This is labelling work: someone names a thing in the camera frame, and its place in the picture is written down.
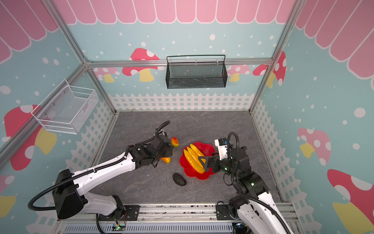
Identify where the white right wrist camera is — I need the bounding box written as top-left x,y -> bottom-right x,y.
214,137 -> 228,160

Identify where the orange fake mango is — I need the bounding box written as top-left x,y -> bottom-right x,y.
161,158 -> 171,164

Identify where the black wire mesh basket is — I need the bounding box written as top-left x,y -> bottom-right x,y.
166,55 -> 228,89

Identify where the yellow fake banana bunch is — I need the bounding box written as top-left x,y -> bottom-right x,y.
183,144 -> 205,174

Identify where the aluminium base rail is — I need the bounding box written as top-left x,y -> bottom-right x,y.
52,201 -> 302,234

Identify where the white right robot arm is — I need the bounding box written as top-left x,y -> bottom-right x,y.
199,132 -> 293,234

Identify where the red flower-shaped fruit bowl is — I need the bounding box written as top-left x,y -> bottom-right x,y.
179,141 -> 218,180

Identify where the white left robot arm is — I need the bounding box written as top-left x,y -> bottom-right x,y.
27,121 -> 175,220

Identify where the red yellow fake mango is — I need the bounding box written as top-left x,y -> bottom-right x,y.
171,137 -> 179,147

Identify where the dark fake avocado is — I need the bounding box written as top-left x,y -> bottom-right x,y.
172,173 -> 187,186

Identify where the white wire mesh basket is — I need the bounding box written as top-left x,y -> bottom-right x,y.
31,80 -> 99,135

